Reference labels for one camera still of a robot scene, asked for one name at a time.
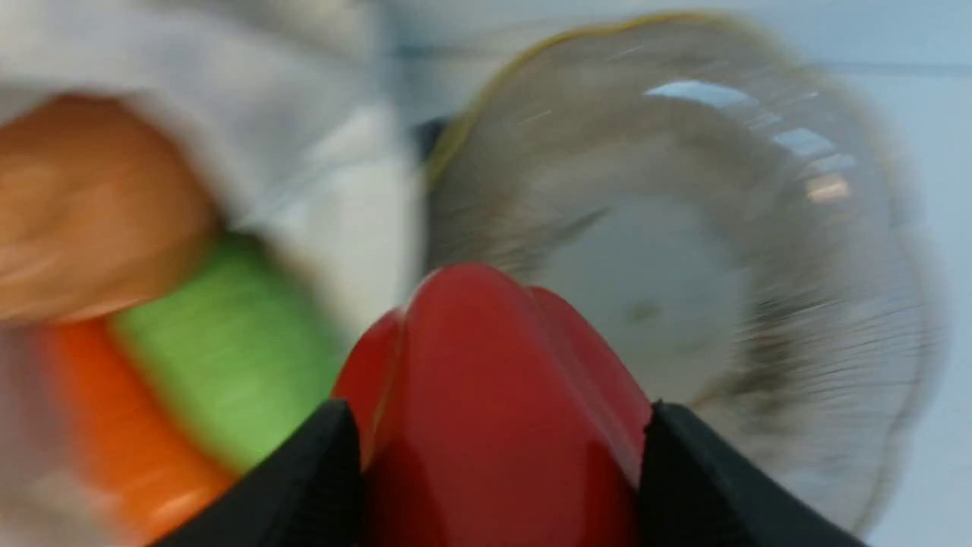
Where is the green vegetable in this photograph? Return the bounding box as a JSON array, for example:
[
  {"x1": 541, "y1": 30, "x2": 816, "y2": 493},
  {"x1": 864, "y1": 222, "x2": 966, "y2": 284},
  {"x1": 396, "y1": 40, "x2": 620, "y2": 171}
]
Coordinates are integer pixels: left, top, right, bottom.
[{"x1": 109, "y1": 233, "x2": 346, "y2": 473}]

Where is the orange carrot with leaves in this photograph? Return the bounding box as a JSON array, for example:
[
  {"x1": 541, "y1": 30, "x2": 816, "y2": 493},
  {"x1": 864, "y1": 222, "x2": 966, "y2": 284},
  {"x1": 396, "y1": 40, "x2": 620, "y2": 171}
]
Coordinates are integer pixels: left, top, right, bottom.
[{"x1": 39, "y1": 320, "x2": 234, "y2": 546}]

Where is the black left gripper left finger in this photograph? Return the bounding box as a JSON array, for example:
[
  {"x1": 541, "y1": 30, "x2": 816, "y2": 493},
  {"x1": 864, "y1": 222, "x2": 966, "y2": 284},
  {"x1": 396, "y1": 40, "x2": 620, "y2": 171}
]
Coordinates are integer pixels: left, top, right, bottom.
[{"x1": 156, "y1": 399, "x2": 365, "y2": 546}]

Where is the red bell pepper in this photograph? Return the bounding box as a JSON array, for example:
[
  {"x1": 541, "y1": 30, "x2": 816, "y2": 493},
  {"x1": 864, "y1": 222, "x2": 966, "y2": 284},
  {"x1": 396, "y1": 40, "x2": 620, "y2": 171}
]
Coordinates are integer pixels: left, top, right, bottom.
[{"x1": 333, "y1": 264, "x2": 652, "y2": 546}]

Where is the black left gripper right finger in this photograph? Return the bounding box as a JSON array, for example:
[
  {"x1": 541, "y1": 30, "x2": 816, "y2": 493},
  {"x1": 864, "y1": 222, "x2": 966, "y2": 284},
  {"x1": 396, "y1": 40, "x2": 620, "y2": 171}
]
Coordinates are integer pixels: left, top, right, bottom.
[{"x1": 636, "y1": 401, "x2": 861, "y2": 546}]

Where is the white cloth tote bag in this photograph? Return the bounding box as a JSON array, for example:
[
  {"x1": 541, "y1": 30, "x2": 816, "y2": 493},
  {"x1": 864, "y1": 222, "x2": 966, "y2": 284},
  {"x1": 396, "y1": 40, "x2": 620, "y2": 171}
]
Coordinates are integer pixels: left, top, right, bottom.
[{"x1": 2, "y1": 1, "x2": 424, "y2": 546}]

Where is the brown potato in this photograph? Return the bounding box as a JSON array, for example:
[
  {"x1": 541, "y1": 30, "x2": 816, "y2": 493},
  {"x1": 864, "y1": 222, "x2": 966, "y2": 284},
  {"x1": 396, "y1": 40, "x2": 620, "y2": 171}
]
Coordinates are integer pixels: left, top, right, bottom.
[{"x1": 1, "y1": 96, "x2": 222, "y2": 324}]

